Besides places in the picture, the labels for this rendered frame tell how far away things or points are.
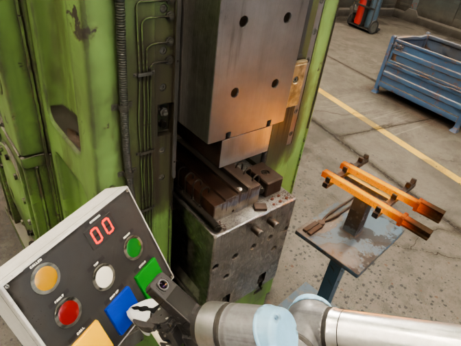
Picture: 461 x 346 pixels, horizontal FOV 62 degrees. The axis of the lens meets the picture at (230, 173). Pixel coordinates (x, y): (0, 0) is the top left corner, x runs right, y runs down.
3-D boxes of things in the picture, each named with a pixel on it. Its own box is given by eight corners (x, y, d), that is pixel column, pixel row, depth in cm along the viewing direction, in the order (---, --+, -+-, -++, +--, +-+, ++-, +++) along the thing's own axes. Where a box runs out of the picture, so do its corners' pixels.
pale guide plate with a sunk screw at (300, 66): (298, 105, 143) (308, 60, 133) (281, 110, 138) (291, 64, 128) (293, 102, 144) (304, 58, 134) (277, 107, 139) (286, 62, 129)
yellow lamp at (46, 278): (63, 285, 73) (60, 270, 70) (37, 297, 70) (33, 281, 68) (57, 274, 75) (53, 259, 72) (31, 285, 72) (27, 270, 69)
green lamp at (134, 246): (145, 254, 91) (145, 241, 88) (127, 262, 88) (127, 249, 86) (139, 246, 93) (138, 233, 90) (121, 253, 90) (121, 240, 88)
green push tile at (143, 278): (167, 280, 96) (155, 256, 93) (149, 301, 91) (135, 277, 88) (162, 279, 97) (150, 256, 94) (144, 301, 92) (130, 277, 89)
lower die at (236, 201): (257, 201, 136) (261, 182, 131) (213, 222, 125) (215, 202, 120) (191, 147, 161) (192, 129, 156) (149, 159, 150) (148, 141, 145)
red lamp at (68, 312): (84, 318, 76) (82, 305, 73) (60, 331, 73) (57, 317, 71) (78, 307, 77) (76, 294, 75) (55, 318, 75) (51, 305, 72)
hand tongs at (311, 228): (376, 182, 193) (376, 180, 193) (383, 186, 191) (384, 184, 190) (302, 230, 157) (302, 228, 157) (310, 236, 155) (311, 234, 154)
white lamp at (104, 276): (118, 283, 83) (116, 270, 81) (97, 293, 81) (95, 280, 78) (112, 274, 85) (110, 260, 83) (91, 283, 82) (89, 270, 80)
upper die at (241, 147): (267, 150, 124) (272, 125, 119) (219, 168, 113) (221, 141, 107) (194, 100, 149) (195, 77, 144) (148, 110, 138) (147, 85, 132)
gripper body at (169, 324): (160, 351, 78) (207, 360, 72) (142, 320, 75) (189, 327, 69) (180, 323, 84) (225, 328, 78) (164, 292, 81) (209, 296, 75)
